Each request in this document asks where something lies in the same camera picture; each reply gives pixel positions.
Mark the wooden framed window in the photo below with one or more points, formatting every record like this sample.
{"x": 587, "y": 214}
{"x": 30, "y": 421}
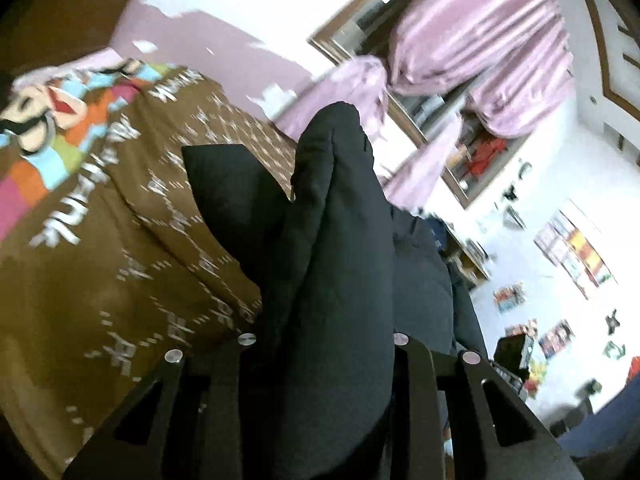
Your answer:
{"x": 367, "y": 20}

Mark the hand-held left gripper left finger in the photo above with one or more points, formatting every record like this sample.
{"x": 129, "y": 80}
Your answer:
{"x": 225, "y": 375}

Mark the red cloth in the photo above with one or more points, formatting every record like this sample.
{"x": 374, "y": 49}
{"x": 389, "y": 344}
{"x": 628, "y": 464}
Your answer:
{"x": 487, "y": 157}

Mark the wooden headboard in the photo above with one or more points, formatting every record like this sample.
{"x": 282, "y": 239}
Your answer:
{"x": 65, "y": 15}

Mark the dark blue cloth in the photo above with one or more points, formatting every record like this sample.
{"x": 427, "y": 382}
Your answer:
{"x": 605, "y": 415}

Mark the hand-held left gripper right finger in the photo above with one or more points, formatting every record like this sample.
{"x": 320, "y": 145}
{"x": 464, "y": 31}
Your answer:
{"x": 417, "y": 375}

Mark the black padded jacket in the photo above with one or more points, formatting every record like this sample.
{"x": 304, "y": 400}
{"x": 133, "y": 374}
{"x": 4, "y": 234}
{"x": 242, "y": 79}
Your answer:
{"x": 320, "y": 260}

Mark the brown printed blanket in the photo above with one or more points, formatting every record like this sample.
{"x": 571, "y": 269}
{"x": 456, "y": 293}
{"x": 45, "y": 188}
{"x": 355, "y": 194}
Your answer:
{"x": 125, "y": 210}

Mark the wooden shelf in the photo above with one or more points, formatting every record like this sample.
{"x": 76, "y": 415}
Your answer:
{"x": 467, "y": 255}

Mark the black device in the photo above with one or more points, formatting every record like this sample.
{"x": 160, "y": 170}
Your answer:
{"x": 515, "y": 352}

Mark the knotted purple curtain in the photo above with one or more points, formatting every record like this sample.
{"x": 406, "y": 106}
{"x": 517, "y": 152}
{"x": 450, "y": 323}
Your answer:
{"x": 465, "y": 25}

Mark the group of wall posters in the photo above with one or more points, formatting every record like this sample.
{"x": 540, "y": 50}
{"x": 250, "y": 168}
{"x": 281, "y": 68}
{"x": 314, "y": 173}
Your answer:
{"x": 575, "y": 250}

